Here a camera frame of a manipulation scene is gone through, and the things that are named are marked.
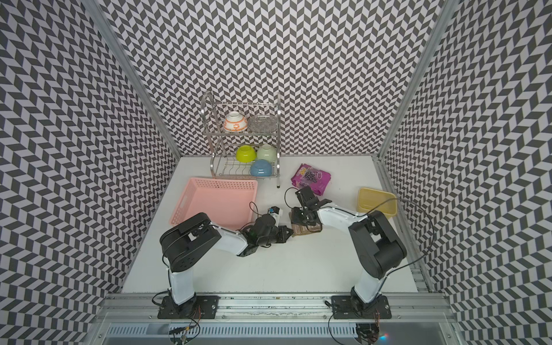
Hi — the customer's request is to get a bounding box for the pink perforated plastic basket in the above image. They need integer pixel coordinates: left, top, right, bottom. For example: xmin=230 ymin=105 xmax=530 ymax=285
xmin=169 ymin=178 xmax=258 ymax=231

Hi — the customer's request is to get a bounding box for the lime green bowl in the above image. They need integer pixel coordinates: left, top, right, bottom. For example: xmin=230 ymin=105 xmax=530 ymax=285
xmin=236 ymin=145 xmax=257 ymax=163

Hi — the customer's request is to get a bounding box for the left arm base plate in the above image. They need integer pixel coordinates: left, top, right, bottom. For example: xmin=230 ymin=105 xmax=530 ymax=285
xmin=158 ymin=295 xmax=220 ymax=320

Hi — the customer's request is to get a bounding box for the pale green bowl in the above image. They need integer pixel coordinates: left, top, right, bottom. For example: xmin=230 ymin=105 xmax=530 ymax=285
xmin=257 ymin=144 xmax=277 ymax=163

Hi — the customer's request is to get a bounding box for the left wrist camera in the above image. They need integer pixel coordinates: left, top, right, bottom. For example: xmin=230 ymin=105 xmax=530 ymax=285
xmin=267 ymin=206 xmax=280 ymax=216

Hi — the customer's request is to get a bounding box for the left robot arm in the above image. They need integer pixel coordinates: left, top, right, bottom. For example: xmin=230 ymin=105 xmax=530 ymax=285
xmin=160 ymin=212 xmax=293 ymax=307

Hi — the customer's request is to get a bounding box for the striped brown square dishcloth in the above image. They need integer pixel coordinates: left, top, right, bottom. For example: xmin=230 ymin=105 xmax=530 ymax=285
xmin=290 ymin=207 xmax=323 ymax=236

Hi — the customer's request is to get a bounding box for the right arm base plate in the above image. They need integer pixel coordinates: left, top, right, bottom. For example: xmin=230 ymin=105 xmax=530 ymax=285
xmin=330 ymin=295 xmax=392 ymax=320

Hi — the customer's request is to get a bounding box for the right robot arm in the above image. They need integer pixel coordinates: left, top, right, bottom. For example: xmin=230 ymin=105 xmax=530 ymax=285
xmin=291 ymin=186 xmax=408 ymax=310

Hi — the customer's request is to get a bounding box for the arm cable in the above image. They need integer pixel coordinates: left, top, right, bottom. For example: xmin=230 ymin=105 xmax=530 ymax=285
xmin=366 ymin=197 xmax=436 ymax=277
xmin=152 ymin=254 xmax=204 ymax=344

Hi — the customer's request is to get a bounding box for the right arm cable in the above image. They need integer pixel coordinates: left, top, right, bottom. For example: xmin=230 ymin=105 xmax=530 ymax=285
xmin=366 ymin=197 xmax=436 ymax=277

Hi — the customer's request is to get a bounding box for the clear glass plate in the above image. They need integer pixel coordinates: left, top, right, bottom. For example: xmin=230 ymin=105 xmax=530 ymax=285
xmin=247 ymin=116 xmax=278 ymax=135

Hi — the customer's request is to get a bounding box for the yellow plastic tray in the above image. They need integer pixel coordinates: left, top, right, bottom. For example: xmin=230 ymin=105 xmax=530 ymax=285
xmin=356 ymin=187 xmax=398 ymax=218

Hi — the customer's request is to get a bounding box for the metal two-tier dish rack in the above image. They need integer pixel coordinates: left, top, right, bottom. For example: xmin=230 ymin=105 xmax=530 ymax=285
xmin=199 ymin=91 xmax=283 ymax=188

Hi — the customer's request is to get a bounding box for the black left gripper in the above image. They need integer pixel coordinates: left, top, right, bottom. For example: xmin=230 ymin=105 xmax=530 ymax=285
xmin=259 ymin=226 xmax=295 ymax=247

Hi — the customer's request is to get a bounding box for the magenta snack bag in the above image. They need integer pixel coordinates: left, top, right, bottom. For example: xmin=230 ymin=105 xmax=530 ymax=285
xmin=290 ymin=164 xmax=331 ymax=196

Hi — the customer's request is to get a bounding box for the aluminium front rail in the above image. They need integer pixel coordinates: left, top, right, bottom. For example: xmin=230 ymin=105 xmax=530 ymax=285
xmin=95 ymin=293 xmax=455 ymax=322

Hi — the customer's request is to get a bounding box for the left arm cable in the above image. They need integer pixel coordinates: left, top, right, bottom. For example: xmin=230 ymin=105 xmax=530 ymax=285
xmin=152 ymin=254 xmax=204 ymax=344

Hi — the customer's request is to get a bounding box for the blue bowl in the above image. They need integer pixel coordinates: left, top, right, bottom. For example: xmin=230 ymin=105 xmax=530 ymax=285
xmin=250 ymin=160 xmax=273 ymax=177

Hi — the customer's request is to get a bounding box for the white orange patterned bowl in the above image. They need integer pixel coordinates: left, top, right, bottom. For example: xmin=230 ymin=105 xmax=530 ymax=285
xmin=223 ymin=111 xmax=248 ymax=132

